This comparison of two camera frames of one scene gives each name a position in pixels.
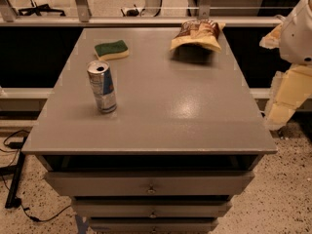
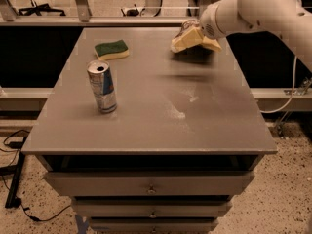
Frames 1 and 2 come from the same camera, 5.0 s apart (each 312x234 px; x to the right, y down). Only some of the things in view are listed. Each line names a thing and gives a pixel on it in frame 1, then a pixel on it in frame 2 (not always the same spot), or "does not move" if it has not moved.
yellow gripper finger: (273, 39) → (210, 27)
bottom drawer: (154, 225) does not move
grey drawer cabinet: (186, 136) does not move
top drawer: (149, 182) does not move
